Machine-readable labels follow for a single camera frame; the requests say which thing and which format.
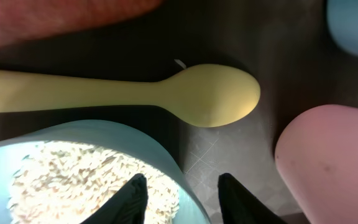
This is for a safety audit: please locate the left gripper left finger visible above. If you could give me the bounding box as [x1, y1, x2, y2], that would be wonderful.
[81, 173, 148, 224]

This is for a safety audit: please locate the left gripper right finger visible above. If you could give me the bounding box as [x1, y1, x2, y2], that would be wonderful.
[218, 173, 286, 224]

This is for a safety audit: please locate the pile of rice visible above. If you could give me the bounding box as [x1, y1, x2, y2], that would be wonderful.
[7, 141, 180, 223]

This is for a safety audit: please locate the pink cup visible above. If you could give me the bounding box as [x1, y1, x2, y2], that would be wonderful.
[275, 105, 358, 224]

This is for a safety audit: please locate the light blue bowl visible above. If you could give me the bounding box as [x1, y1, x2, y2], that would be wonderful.
[0, 120, 210, 223]

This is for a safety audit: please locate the light blue cup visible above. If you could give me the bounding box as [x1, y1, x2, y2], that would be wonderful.
[326, 0, 358, 56]

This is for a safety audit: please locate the yellow plastic spoon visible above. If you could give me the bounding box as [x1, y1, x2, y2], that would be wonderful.
[0, 64, 260, 128]

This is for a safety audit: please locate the dark brown serving tray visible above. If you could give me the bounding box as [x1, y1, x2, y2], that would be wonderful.
[0, 0, 358, 223]

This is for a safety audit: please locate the orange carrot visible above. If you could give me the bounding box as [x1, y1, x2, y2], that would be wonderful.
[0, 0, 163, 47]

